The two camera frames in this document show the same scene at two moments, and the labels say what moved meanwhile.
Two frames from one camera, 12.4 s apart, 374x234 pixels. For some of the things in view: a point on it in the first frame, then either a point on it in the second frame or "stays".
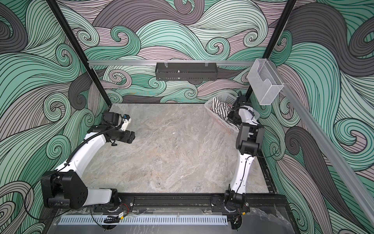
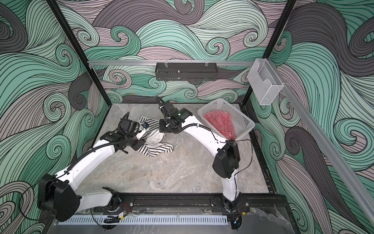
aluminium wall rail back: (166, 62) stays
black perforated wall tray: (186, 71) stays
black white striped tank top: (222, 109) -> (154, 144)
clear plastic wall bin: (265, 83) stays
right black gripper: (230, 116) -> (163, 128)
